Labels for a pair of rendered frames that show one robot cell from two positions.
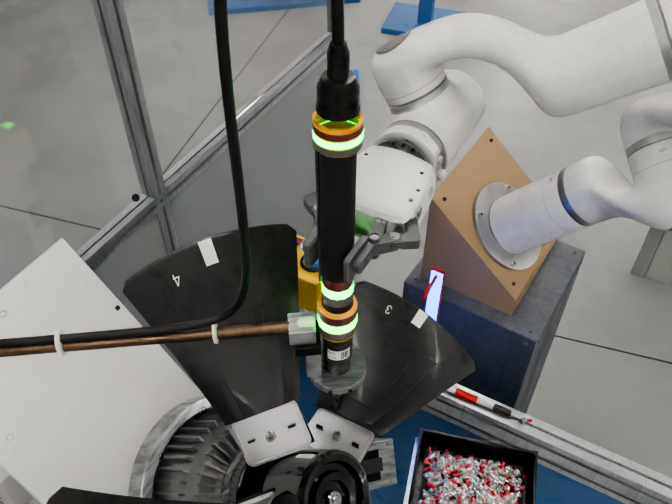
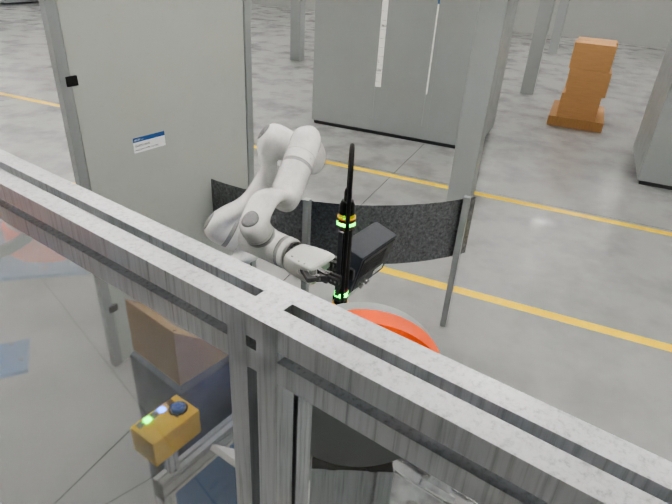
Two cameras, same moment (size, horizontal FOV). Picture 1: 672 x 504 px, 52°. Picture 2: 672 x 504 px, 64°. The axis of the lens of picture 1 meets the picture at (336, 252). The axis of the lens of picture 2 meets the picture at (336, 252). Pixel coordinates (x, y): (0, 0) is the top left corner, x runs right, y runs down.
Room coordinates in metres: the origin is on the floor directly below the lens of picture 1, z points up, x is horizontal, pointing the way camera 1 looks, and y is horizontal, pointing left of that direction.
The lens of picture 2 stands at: (0.41, 1.09, 2.24)
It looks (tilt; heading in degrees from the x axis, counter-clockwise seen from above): 30 degrees down; 275
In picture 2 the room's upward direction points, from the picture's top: 4 degrees clockwise
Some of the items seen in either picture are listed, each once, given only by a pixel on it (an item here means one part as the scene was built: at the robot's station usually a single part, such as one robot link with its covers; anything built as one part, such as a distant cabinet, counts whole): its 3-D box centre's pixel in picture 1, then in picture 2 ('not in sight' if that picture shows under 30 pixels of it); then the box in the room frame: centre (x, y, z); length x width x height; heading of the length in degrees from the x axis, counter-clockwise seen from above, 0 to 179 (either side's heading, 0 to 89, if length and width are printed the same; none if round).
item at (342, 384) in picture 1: (328, 346); not in sight; (0.48, 0.01, 1.39); 0.09 x 0.07 x 0.10; 96
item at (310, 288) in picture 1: (295, 271); not in sight; (0.94, 0.08, 1.02); 0.16 x 0.10 x 0.11; 61
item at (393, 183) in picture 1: (383, 190); (307, 261); (0.58, -0.05, 1.55); 0.11 x 0.10 x 0.07; 151
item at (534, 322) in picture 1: (467, 384); not in sight; (1.04, -0.35, 0.46); 0.30 x 0.30 x 0.93; 57
